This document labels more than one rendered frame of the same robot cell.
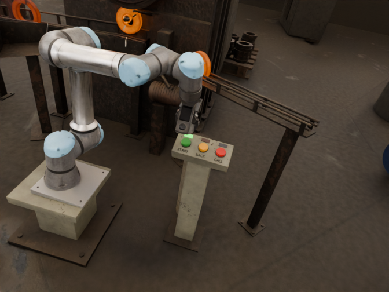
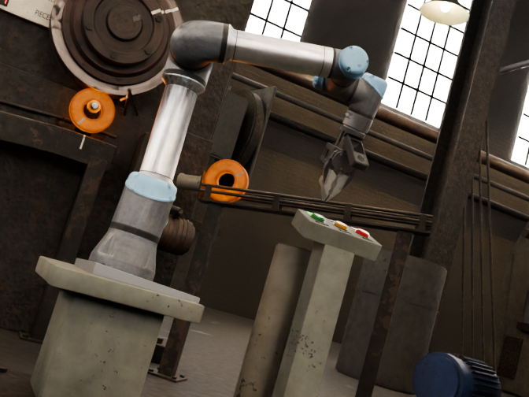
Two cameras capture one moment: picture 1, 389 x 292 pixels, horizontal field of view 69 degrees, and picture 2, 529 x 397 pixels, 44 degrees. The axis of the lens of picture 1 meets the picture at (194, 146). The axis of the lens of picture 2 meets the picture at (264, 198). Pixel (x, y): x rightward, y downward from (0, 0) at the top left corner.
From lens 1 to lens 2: 1.55 m
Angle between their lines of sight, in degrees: 53
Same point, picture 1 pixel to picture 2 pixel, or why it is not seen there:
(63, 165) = (160, 224)
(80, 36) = not seen: hidden behind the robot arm
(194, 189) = (327, 302)
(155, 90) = not seen: hidden behind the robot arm
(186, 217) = (304, 374)
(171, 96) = (177, 228)
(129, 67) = (359, 51)
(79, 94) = (182, 122)
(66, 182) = (151, 264)
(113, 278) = not seen: outside the picture
